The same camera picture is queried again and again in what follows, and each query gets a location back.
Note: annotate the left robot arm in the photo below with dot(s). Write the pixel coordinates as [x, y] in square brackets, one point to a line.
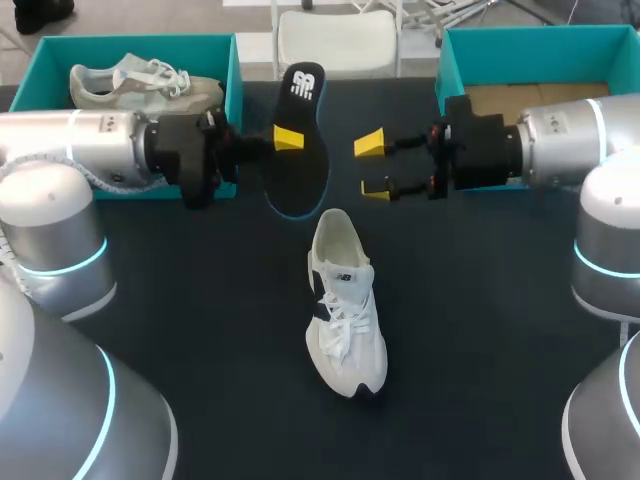
[50, 140]

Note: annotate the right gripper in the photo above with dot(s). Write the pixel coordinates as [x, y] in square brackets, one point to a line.
[480, 150]

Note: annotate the white chair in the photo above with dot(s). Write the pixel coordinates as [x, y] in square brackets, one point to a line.
[335, 45]

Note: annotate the teal box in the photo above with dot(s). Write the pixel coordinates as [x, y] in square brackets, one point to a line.
[525, 55]
[125, 46]

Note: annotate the white and black shoe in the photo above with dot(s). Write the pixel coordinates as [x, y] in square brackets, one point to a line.
[345, 360]

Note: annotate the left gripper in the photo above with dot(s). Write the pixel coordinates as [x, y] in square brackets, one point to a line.
[185, 150]

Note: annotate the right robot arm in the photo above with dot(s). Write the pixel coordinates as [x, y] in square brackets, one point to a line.
[560, 135]

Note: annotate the grey worn shoe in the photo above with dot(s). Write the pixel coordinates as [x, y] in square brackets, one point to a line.
[135, 92]

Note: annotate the blue and black insole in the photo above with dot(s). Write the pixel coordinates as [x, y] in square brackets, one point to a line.
[300, 175]

